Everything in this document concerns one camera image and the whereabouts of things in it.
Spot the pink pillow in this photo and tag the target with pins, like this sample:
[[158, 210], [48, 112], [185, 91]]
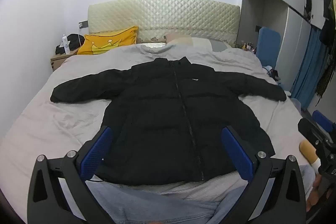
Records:
[[178, 39]]

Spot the grey pillow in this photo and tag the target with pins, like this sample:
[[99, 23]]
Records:
[[210, 44]]

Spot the tan cylindrical object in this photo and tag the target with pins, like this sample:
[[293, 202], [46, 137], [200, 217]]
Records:
[[308, 151]]

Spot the blue padded board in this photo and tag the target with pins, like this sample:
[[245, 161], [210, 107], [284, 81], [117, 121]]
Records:
[[267, 45]]

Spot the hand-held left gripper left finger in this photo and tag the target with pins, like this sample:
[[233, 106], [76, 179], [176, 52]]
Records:
[[95, 153]]

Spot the hanging dark clothes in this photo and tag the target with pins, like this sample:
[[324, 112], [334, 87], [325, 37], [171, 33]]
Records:
[[328, 29]]

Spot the light grey bed sheet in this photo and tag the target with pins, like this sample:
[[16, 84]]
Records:
[[65, 119]]

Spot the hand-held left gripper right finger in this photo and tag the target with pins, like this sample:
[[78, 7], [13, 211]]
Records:
[[236, 153]]

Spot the white plastic bottle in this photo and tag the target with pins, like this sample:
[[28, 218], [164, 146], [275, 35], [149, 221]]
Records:
[[65, 45]]

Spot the yellow crown print pillow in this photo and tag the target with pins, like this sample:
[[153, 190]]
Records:
[[105, 43]]

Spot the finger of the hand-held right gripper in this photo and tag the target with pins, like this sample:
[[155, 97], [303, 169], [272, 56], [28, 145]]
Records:
[[321, 119]]

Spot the black puffer jacket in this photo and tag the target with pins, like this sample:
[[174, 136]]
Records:
[[162, 108]]

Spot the person's right hand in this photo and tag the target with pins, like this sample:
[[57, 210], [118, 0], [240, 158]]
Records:
[[316, 195]]

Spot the black bag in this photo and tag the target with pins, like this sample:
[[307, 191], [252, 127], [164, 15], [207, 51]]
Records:
[[74, 39]]

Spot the wooden nightstand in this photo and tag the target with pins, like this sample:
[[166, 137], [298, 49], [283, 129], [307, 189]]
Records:
[[59, 60]]

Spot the cream quilted headboard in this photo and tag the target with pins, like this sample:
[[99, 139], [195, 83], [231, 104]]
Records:
[[162, 11]]

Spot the wall socket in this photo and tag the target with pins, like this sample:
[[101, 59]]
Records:
[[83, 24]]

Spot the person's blue jeans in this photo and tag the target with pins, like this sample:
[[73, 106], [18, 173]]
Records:
[[162, 211]]

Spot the blue curtain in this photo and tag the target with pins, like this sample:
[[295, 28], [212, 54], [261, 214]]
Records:
[[308, 69]]

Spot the cluster of small bottles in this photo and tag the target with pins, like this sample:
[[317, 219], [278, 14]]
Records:
[[248, 47]]

